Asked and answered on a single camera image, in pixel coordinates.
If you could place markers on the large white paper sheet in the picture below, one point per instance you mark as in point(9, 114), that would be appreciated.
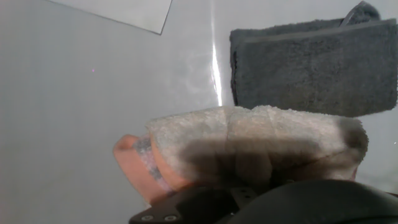
point(130, 12)

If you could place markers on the dark grey cloth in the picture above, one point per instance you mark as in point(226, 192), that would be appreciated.
point(311, 68)

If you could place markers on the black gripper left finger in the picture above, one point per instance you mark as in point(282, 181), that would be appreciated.
point(192, 207)

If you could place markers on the grey plastic table mat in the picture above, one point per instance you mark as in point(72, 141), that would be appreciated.
point(77, 124)

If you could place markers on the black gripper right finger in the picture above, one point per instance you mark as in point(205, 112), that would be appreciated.
point(311, 205)

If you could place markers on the pink cream cloth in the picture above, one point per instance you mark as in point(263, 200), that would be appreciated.
point(248, 137)

